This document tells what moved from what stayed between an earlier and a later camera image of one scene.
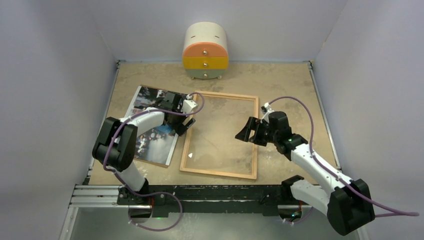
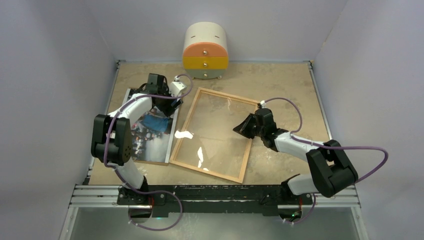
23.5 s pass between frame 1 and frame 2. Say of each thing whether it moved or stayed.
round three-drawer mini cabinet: stayed
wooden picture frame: moved
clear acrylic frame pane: moved
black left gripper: moved
